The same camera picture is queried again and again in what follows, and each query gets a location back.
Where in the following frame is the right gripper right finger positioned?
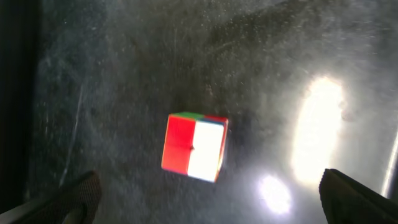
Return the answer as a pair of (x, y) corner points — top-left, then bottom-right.
(318, 168), (398, 224)

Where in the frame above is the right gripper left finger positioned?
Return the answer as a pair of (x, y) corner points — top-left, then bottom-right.
(12, 170), (103, 224)

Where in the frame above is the many-coloured puzzle cube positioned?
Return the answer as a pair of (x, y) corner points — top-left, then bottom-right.
(160, 111), (229, 184)

